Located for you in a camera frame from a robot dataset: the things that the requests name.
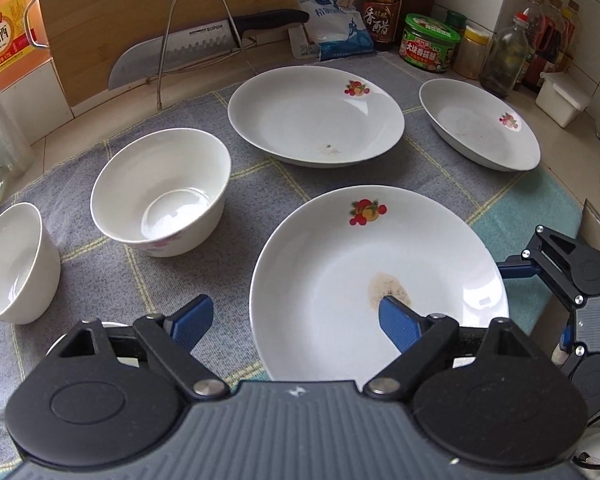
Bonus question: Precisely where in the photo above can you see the white fruit plate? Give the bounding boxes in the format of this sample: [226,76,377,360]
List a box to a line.
[227,65,405,168]
[418,78,541,172]
[249,185,509,385]

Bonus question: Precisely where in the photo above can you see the white bowl pink flowers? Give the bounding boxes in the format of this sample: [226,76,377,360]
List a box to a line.
[90,128,232,258]

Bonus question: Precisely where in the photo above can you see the grey and teal checked towel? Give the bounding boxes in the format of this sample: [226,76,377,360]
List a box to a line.
[0,53,581,479]

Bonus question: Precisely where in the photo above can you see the white plastic seasoning box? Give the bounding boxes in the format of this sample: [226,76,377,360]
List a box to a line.
[535,72,591,129]

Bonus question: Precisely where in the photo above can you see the clear glass bottle red cap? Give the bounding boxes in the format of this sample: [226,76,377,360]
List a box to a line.
[479,12,529,100]

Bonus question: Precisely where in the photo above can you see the yellow lidded spice jar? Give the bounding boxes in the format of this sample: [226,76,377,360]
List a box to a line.
[453,24,491,79]

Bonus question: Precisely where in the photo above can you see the green lidded sauce jar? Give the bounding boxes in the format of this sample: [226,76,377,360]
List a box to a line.
[399,13,460,74]

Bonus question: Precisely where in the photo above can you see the dark green lidded jar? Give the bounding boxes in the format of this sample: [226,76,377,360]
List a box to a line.
[444,10,467,37]

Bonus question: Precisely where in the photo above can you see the blue white salt bag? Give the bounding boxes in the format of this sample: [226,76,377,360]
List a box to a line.
[288,0,375,61]

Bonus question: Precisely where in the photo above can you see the dark vinegar bottle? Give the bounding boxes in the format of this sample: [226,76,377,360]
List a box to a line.
[361,0,402,50]

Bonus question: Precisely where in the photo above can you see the bamboo cutting board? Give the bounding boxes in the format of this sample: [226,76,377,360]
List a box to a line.
[38,0,298,106]

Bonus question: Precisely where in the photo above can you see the metal wire rack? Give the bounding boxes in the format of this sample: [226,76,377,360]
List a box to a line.
[156,0,256,112]

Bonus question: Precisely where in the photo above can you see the black handled kitchen knife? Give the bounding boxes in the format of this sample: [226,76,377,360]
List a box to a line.
[108,9,310,90]

